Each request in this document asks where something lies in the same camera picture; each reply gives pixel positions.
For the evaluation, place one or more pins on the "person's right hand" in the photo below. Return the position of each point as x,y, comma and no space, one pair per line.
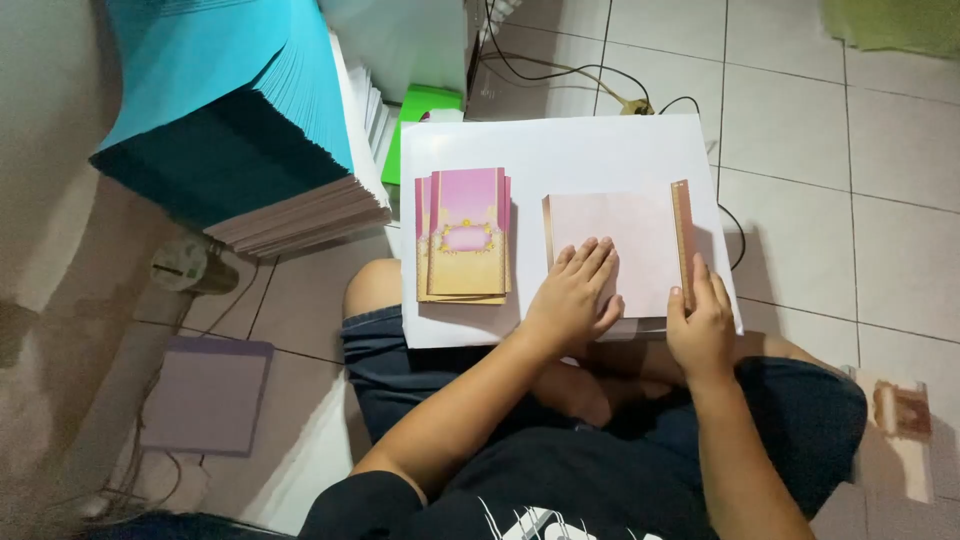
703,330

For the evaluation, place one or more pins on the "person's left hand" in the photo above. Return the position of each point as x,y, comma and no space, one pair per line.
568,304

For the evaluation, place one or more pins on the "pale pink card sheet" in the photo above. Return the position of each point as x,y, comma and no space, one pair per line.
630,251

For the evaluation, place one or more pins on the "stack of pink yellow cards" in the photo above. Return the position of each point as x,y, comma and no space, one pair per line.
465,234

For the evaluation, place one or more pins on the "person's dark denim shorts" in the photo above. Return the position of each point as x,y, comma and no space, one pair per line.
795,427

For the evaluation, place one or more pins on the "large white board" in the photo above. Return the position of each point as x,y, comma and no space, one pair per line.
555,157

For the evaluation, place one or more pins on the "person's black shirt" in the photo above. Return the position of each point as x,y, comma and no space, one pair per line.
540,487

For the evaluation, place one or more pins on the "yellow power plug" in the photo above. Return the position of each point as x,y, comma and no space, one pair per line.
636,107

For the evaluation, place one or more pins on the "pink brown printed card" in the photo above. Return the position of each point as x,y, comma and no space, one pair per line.
896,420

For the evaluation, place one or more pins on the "green box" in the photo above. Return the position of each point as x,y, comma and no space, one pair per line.
420,124

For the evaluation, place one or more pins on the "stack of white sheets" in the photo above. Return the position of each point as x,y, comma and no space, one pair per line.
371,112

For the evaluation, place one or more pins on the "stack of pink sheets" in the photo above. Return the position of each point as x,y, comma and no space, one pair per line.
300,217

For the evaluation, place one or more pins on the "white cabinet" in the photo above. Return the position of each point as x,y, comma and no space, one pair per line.
420,45

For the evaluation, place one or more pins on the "green cloth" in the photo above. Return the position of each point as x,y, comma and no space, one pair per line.
892,24

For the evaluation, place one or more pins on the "purple flat sheet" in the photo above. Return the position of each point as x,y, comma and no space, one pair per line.
206,396

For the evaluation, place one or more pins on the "stack of blue sheets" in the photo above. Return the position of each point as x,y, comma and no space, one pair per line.
225,105

